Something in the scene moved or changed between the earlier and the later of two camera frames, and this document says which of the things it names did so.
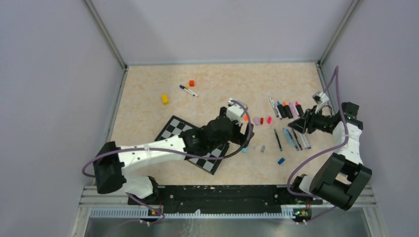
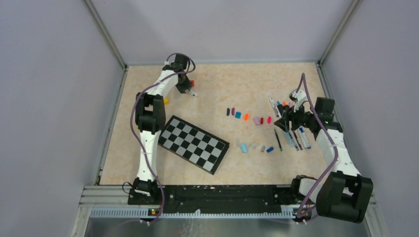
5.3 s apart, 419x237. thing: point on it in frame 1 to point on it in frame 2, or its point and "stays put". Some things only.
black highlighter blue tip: x=281 y=110 stays put
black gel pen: x=278 y=140 stays put
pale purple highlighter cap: x=257 y=121 stays put
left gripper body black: x=234 y=136 to x=183 y=85
